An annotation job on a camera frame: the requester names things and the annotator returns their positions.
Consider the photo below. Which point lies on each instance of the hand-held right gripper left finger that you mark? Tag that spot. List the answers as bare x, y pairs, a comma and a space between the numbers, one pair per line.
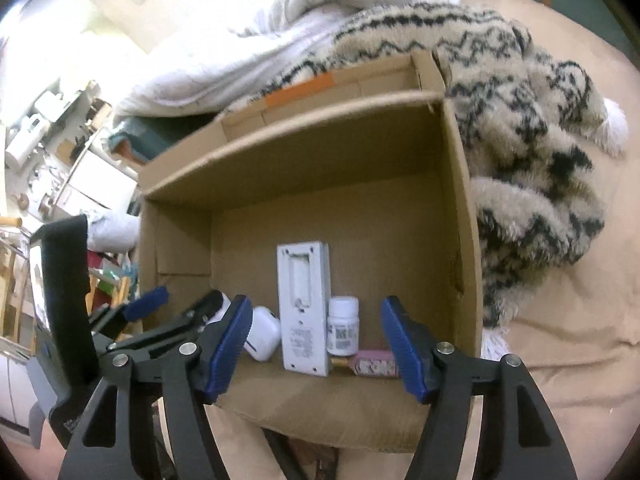
227, 345

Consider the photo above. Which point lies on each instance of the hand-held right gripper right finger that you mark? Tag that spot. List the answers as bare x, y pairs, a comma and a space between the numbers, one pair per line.
405, 350

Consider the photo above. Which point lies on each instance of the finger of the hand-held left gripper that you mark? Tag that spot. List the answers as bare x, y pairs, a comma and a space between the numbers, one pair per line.
147, 302
175, 327

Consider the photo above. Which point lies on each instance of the small pink patterned box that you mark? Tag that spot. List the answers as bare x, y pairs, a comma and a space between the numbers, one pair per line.
372, 362

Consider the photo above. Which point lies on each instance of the white earbuds case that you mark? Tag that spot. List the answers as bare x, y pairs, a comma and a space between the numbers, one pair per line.
262, 332

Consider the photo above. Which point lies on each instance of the small white pill bottle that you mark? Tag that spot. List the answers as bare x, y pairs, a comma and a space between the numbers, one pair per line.
342, 330

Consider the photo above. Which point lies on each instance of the white remote control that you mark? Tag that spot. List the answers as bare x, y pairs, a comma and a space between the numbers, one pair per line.
302, 340

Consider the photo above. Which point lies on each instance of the cardboard box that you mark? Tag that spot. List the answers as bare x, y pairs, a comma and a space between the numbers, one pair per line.
325, 200

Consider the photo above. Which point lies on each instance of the grey white laundry bag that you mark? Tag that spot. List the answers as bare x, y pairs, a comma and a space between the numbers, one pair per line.
115, 227

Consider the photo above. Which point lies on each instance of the white kitchen counter cabinet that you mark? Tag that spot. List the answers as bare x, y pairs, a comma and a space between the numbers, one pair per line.
95, 180

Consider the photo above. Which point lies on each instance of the white water heater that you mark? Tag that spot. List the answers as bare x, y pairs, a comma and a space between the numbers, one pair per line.
25, 142

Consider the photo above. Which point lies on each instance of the teal cushion with orange trim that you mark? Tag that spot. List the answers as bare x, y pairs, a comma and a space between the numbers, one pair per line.
150, 135

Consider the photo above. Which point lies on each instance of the black patterned fluffy blanket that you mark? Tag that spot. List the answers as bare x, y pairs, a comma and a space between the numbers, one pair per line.
525, 160

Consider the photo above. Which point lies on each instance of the white duvet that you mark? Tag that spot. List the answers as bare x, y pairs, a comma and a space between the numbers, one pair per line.
225, 60

